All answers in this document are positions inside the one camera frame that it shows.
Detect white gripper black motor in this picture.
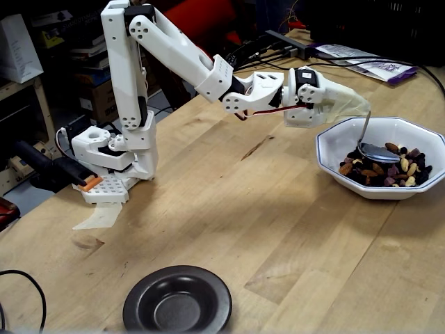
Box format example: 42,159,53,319
281,67,371,129

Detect white octagonal bowl blue rim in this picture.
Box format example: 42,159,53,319
315,116,445,200

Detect metal spoon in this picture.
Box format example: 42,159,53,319
356,111,401,164

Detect trail mix nuts and raisins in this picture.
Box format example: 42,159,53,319
339,141,432,188

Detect dark brown plate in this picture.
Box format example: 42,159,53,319
122,265,233,332

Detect beige masking tape wrap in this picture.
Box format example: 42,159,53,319
318,86,371,123

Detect grey usb hub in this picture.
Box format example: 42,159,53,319
264,29,316,60

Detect paper leaflet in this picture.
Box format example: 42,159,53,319
314,43,418,86

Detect black plastic crate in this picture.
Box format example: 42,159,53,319
309,0,445,69

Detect red chair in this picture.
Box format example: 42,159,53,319
152,0,258,102

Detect brown printed cardboard box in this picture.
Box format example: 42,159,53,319
79,78,121,122

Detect stack of books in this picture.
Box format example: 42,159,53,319
67,29,109,70

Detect beige tape piece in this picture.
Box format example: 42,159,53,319
72,201,123,230

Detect black clamp orange pad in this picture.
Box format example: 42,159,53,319
13,141,104,192

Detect yellow black box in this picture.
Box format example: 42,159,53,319
40,29,66,49

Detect white paper bag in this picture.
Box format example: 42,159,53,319
0,13,45,84

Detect small printed carton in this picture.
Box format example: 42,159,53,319
0,155,38,196

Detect red black servo wire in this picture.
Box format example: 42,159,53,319
232,103,311,122

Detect black usb cable bundle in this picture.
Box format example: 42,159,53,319
225,36,296,74

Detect thick black cable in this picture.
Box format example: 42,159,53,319
311,51,445,102

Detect light wooden shelf frame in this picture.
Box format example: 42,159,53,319
0,74,56,164

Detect thin black looped cable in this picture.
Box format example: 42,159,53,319
0,269,47,333

